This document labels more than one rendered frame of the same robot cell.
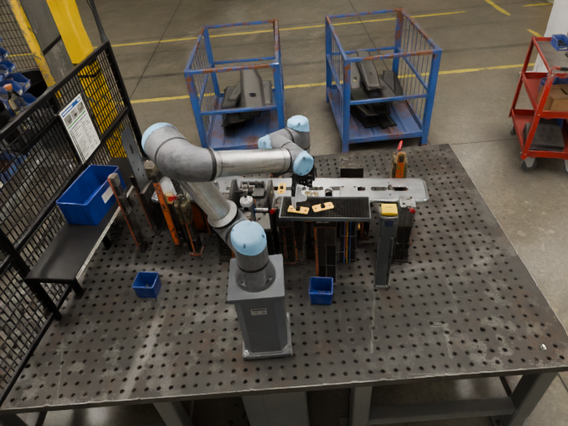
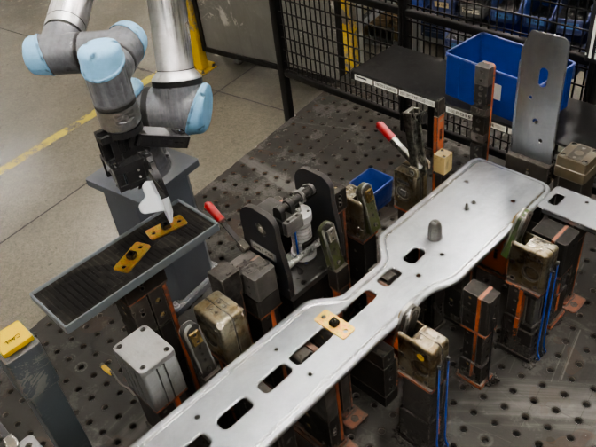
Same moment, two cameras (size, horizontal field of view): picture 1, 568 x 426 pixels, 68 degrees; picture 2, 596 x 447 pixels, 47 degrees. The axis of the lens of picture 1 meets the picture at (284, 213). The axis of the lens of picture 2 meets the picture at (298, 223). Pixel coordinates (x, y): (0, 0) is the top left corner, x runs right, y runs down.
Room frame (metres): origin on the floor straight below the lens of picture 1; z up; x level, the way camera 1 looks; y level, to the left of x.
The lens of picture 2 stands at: (2.25, -0.75, 2.05)
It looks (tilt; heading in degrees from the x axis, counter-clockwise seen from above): 40 degrees down; 130
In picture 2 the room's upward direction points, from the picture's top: 8 degrees counter-clockwise
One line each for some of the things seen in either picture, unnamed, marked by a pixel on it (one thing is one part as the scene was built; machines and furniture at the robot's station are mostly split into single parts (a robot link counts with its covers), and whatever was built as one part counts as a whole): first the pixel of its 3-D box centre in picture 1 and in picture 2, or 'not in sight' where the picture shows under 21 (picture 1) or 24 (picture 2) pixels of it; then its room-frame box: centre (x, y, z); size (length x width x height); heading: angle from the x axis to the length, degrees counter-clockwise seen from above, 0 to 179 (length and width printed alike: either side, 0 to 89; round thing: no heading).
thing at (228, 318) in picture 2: (313, 226); (234, 368); (1.51, -0.13, 0.89); 0.13 x 0.11 x 0.38; 170
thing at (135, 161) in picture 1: (135, 160); (537, 99); (1.84, 0.71, 1.17); 0.12 x 0.01 x 0.34; 170
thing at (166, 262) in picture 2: (324, 208); (128, 260); (1.33, -0.17, 1.16); 0.37 x 0.14 x 0.02; 80
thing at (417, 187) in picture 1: (286, 188); (331, 333); (1.70, -0.02, 1.00); 1.38 x 0.22 x 0.02; 80
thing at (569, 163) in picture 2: (156, 190); (568, 210); (1.96, 0.70, 0.88); 0.08 x 0.08 x 0.36; 80
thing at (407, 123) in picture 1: (374, 79); not in sight; (3.97, -1.02, 0.47); 1.20 x 0.80 x 0.95; 179
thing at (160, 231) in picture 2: (297, 209); (166, 225); (1.33, -0.06, 1.17); 0.08 x 0.04 x 0.01; 69
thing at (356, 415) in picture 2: not in sight; (334, 368); (1.68, 0.00, 0.84); 0.13 x 0.05 x 0.29; 170
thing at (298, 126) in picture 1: (297, 133); (106, 74); (1.32, -0.08, 1.53); 0.09 x 0.08 x 0.11; 120
